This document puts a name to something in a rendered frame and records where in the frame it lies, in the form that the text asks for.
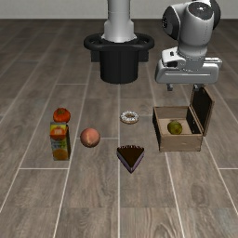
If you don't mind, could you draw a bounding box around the pink peach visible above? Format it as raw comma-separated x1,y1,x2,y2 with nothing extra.
79,127,101,149

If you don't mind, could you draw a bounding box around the red tomato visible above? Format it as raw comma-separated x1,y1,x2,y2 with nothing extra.
52,107,72,124

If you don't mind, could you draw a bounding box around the wooden box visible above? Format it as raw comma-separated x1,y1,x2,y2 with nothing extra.
152,105,205,152

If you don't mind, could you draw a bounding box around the green kiwi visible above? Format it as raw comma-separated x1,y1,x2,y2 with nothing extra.
166,120,183,136

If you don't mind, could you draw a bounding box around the chocolate cake wedge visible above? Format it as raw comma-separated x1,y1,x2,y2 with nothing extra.
116,144,146,174

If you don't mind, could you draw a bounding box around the orange juice carton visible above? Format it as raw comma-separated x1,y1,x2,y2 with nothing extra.
49,121,72,162

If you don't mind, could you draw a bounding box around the white sprinkled donut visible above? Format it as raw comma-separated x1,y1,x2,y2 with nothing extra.
120,110,140,126

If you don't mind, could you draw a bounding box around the wooden box lid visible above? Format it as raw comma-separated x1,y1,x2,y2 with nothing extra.
186,86,216,137

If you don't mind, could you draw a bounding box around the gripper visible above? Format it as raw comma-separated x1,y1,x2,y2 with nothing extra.
154,46,223,92

